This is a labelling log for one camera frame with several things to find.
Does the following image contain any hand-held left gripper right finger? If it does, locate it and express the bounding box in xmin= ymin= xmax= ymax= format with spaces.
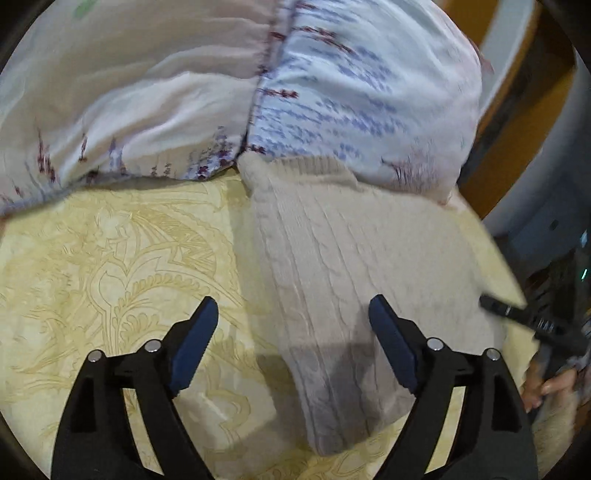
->
xmin=369 ymin=294 xmax=539 ymax=480

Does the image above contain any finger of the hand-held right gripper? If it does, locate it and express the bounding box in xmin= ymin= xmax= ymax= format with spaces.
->
xmin=479 ymin=295 xmax=591 ymax=357

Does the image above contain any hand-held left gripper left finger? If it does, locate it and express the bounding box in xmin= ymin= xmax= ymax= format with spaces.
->
xmin=51 ymin=296 xmax=219 ymax=480

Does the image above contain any beige cable-knit sweater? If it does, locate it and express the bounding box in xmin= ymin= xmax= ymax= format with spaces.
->
xmin=238 ymin=154 xmax=527 ymax=457

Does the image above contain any person's right hand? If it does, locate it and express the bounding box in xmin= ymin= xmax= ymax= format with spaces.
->
xmin=523 ymin=354 xmax=579 ymax=414

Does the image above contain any yellow patterned bed sheet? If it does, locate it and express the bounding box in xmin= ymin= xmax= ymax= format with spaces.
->
xmin=0 ymin=174 xmax=578 ymax=480

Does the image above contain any blue floral pillow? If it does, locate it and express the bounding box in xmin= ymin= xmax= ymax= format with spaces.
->
xmin=185 ymin=0 xmax=485 ymax=205

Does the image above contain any pink floral pillow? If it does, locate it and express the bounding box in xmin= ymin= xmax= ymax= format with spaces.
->
xmin=0 ymin=0 xmax=280 ymax=219

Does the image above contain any wooden bed frame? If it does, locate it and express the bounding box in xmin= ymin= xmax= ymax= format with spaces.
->
xmin=457 ymin=0 xmax=578 ymax=220

